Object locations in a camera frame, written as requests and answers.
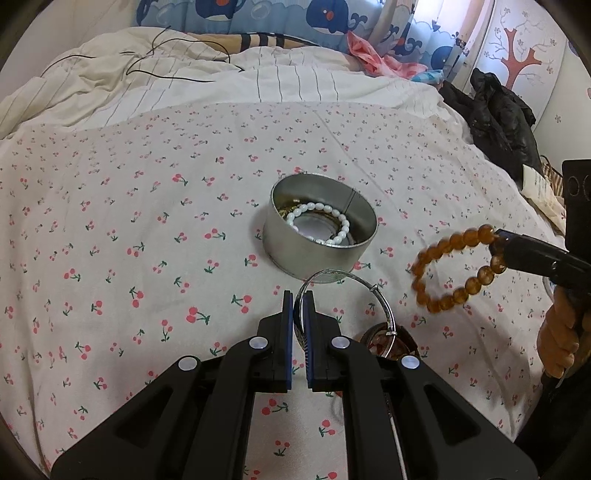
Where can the black jacket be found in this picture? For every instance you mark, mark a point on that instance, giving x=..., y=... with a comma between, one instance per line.
x=498, y=110

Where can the cherry print bed sheet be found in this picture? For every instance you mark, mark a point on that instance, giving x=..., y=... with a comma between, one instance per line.
x=138, y=207

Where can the striped beige pillow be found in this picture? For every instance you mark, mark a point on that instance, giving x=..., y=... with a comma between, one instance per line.
x=258, y=40

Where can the person's right hand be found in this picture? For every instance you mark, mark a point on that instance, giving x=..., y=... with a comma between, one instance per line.
x=558, y=337

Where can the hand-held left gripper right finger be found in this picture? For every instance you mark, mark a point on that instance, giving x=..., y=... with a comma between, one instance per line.
x=310, y=350

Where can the pink cloth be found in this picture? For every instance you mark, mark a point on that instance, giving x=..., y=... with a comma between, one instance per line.
x=369, y=53

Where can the round metal tin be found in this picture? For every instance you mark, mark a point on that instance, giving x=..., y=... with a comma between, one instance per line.
x=304, y=256

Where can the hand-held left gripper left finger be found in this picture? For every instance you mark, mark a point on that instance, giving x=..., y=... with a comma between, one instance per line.
x=288, y=341

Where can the beige pole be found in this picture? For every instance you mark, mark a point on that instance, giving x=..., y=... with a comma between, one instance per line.
x=390, y=21

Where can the white wardrobe with tree print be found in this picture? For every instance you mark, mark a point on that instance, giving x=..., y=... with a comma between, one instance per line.
x=531, y=41

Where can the light blue cloth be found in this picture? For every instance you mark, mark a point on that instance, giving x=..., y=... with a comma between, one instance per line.
x=427, y=76

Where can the white striped quilt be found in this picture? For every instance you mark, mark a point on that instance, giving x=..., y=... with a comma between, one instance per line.
x=277, y=83

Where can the silver bangle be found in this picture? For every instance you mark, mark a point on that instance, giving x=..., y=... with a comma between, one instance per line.
x=351, y=275

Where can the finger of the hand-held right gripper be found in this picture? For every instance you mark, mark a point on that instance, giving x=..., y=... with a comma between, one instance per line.
x=531, y=254

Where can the blue whale print curtain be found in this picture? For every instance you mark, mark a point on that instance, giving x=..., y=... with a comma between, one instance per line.
x=286, y=18

